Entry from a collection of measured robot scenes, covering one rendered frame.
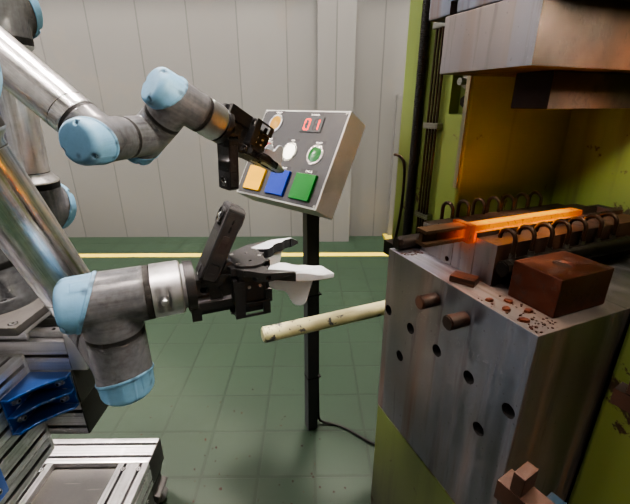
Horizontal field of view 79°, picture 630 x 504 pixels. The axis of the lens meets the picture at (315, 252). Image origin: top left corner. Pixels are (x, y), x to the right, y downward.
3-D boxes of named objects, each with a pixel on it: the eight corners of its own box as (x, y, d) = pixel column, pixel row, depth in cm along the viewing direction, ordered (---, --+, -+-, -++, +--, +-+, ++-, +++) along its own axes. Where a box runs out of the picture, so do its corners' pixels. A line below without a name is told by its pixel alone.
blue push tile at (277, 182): (280, 196, 107) (289, 170, 107) (263, 192, 112) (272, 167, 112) (285, 198, 108) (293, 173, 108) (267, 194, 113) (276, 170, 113)
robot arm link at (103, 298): (71, 322, 54) (56, 267, 50) (155, 307, 58) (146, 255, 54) (61, 354, 47) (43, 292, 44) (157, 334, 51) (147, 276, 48)
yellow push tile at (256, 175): (257, 190, 113) (266, 166, 113) (242, 187, 118) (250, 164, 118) (262, 192, 114) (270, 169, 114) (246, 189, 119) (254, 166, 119)
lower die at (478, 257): (490, 286, 68) (498, 241, 65) (420, 249, 85) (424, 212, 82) (635, 253, 83) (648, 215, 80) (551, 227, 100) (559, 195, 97)
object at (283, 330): (265, 348, 105) (264, 331, 103) (260, 338, 109) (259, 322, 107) (400, 316, 120) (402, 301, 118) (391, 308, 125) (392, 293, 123)
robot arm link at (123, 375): (137, 358, 64) (125, 300, 60) (166, 392, 56) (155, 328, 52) (85, 380, 59) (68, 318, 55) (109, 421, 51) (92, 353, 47)
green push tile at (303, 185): (306, 201, 101) (316, 175, 101) (287, 197, 105) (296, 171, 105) (311, 204, 102) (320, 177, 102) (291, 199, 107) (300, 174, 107)
